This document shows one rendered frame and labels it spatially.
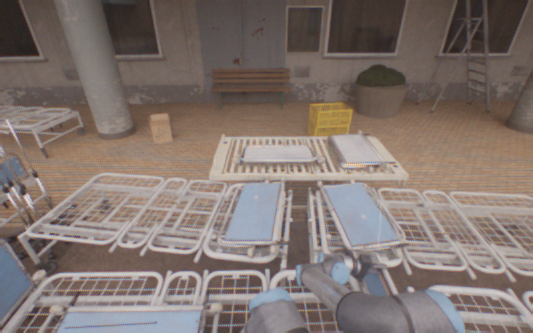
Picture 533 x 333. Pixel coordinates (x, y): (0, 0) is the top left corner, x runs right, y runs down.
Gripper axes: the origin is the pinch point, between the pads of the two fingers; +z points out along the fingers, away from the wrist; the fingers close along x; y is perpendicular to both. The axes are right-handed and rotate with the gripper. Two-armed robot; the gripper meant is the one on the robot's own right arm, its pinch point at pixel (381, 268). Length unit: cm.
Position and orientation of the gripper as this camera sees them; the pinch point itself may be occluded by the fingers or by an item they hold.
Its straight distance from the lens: 155.2
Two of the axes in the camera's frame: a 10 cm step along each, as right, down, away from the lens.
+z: 9.9, 1.4, 1.0
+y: 0.2, 5.0, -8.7
